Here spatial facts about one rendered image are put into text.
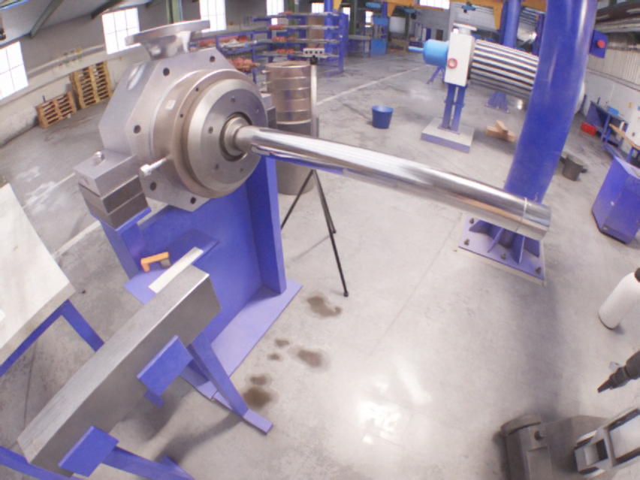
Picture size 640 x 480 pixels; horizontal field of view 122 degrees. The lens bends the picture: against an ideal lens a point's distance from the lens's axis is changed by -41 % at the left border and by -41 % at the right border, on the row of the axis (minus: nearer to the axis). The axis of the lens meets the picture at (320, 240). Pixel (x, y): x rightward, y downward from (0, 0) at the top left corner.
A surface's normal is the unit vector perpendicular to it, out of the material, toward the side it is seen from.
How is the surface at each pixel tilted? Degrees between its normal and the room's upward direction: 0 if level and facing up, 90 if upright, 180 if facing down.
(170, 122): 61
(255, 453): 0
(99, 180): 90
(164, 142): 76
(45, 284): 0
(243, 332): 0
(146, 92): 90
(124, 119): 45
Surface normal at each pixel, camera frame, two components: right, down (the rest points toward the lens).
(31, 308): 0.01, -0.76
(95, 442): 0.87, 0.32
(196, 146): 0.44, 0.51
